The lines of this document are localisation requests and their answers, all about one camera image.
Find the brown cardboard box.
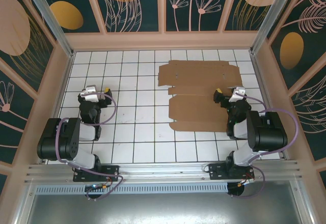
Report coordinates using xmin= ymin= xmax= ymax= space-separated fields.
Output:
xmin=157 ymin=60 xmax=243 ymax=133

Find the grey metal sheet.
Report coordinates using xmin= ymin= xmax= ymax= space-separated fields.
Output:
xmin=15 ymin=180 xmax=315 ymax=224

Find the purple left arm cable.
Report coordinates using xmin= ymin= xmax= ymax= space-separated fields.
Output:
xmin=55 ymin=93 xmax=125 ymax=201

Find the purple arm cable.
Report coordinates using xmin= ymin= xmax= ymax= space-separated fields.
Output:
xmin=229 ymin=93 xmax=299 ymax=199
xmin=55 ymin=93 xmax=125 ymax=201

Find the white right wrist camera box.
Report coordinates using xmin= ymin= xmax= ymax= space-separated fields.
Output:
xmin=228 ymin=86 xmax=247 ymax=103

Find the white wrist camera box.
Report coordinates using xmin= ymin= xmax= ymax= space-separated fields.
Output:
xmin=80 ymin=86 xmax=99 ymax=101
xmin=228 ymin=86 xmax=247 ymax=103

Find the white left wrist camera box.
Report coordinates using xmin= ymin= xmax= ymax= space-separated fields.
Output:
xmin=80 ymin=86 xmax=99 ymax=101

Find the aluminium table side rail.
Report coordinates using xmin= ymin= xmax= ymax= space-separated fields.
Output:
xmin=249 ymin=52 xmax=288 ymax=160
xmin=38 ymin=51 xmax=75 ymax=164

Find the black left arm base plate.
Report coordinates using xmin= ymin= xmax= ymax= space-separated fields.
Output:
xmin=73 ymin=164 xmax=120 ymax=183

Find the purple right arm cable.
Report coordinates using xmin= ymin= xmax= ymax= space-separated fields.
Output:
xmin=229 ymin=93 xmax=299 ymax=199

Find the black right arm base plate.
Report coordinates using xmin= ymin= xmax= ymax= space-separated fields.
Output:
xmin=208 ymin=163 xmax=255 ymax=183

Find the aluminium mounting rail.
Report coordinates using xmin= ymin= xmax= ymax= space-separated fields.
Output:
xmin=24 ymin=160 xmax=303 ymax=184

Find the aluminium frame post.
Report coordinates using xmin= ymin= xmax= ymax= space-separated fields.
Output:
xmin=21 ymin=0 xmax=75 ymax=58
xmin=249 ymin=0 xmax=300 ymax=55

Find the grey slotted cable duct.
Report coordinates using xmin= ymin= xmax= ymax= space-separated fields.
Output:
xmin=34 ymin=182 xmax=229 ymax=195

